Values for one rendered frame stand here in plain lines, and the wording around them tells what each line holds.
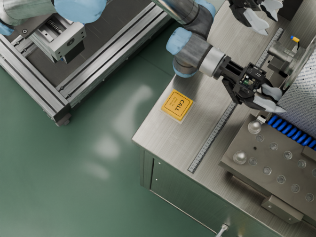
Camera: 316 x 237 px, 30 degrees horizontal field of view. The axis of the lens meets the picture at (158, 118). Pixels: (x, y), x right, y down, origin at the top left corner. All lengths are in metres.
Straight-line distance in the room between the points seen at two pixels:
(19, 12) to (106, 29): 0.97
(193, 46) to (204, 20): 0.16
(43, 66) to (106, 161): 0.50
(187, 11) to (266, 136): 0.41
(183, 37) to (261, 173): 0.42
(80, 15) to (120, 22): 1.16
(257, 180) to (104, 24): 1.25
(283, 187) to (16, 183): 1.40
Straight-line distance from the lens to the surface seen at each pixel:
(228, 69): 1.57
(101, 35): 2.60
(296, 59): 1.45
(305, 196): 1.64
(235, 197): 1.73
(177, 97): 1.75
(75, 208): 2.63
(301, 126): 1.65
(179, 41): 1.58
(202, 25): 1.71
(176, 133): 1.75
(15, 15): 1.72
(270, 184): 1.62
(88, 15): 1.46
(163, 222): 2.61
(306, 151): 1.65
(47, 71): 2.57
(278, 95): 1.60
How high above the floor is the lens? 2.60
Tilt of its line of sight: 75 degrees down
